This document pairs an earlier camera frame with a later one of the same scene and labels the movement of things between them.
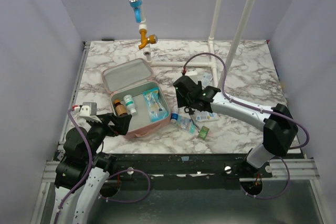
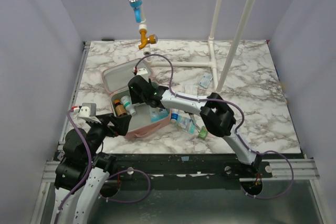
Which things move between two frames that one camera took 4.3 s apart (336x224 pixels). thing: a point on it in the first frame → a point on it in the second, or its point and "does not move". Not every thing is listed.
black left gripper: x=121 y=124 does not move
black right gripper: x=188 y=102 → x=142 y=87
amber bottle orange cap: x=120 y=108 does not move
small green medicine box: x=203 y=132 does not move
